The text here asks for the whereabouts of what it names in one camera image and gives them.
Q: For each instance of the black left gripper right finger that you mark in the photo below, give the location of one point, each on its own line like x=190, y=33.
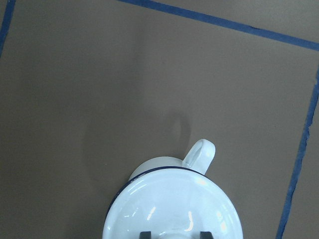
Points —
x=206, y=235

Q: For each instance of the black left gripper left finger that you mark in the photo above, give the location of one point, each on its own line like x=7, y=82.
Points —
x=145, y=235

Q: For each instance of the white ceramic lid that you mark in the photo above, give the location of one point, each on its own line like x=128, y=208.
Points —
x=171, y=212

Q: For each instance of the white enamel mug blue rim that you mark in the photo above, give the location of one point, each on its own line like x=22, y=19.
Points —
x=168, y=170

